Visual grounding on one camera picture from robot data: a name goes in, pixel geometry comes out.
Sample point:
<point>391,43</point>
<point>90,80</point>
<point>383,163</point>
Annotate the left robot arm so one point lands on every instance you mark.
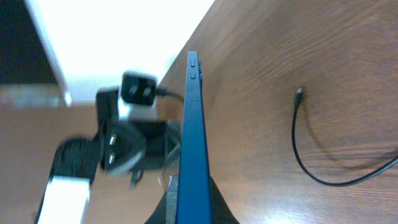
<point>74,167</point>

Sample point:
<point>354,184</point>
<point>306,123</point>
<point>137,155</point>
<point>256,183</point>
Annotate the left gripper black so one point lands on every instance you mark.
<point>133,147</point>

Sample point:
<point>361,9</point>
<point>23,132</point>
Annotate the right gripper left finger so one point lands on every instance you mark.
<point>166,210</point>

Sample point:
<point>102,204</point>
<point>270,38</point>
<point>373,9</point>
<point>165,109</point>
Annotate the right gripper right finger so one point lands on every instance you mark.
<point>221,211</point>

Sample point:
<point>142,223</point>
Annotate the blue Samsung Galaxy smartphone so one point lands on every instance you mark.
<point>194,202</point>

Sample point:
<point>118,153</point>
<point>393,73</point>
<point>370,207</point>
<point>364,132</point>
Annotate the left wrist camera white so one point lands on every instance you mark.
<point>136,96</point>

